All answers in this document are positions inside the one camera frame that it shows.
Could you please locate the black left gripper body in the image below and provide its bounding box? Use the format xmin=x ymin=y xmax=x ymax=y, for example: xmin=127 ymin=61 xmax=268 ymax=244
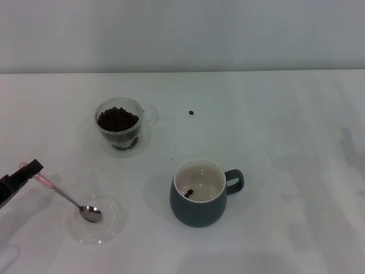
xmin=0 ymin=174 xmax=29 ymax=209

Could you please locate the pink handled metal spoon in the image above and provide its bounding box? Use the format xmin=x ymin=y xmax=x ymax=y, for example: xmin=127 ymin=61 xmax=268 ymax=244
xmin=19 ymin=162 xmax=103 ymax=224

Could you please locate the coffee beans pile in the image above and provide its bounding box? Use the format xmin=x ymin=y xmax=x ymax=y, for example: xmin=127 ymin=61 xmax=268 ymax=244
xmin=97 ymin=106 xmax=140 ymax=132

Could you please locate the dark teal ceramic mug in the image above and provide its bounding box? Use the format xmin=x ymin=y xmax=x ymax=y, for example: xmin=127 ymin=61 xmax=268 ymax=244
xmin=169 ymin=158 xmax=245 ymax=228

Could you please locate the scattered coffee beans cluster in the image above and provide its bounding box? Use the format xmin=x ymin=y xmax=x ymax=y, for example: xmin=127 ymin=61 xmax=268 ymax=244
xmin=111 ymin=136 xmax=140 ymax=152

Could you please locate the clear glass cup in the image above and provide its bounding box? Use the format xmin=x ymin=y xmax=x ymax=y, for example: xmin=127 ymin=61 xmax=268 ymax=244
xmin=94 ymin=97 xmax=159 ymax=143

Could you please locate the small clear glass dish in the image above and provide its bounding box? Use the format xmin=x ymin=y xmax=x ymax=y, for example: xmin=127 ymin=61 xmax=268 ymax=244
xmin=70 ymin=194 xmax=128 ymax=246

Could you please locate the clear glass saucer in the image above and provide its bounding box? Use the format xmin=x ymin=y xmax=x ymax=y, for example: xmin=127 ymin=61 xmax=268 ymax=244
xmin=95 ymin=122 xmax=152 ymax=159

